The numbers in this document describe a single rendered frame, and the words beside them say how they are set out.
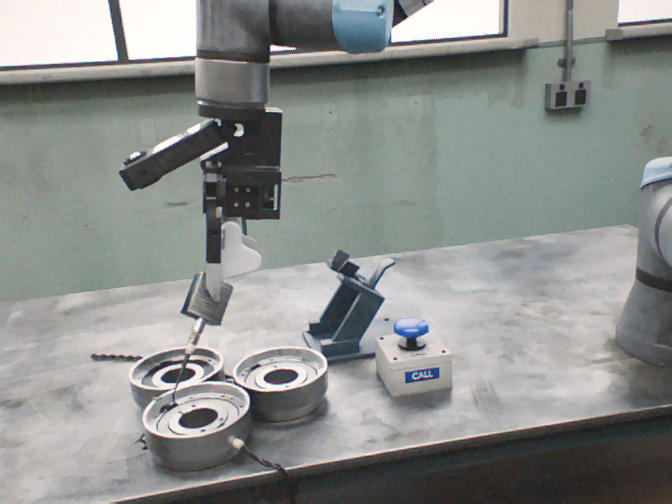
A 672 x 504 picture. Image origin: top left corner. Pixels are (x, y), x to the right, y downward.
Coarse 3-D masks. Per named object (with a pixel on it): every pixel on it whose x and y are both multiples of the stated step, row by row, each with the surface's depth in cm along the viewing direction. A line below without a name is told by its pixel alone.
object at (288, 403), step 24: (264, 360) 79; (288, 360) 79; (312, 360) 78; (240, 384) 71; (264, 384) 73; (288, 384) 73; (312, 384) 71; (264, 408) 70; (288, 408) 70; (312, 408) 72
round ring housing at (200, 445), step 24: (192, 384) 72; (216, 384) 72; (168, 408) 70; (192, 408) 69; (216, 408) 69; (240, 408) 69; (144, 432) 65; (192, 432) 65; (216, 432) 63; (240, 432) 65; (168, 456) 63; (192, 456) 63; (216, 456) 64
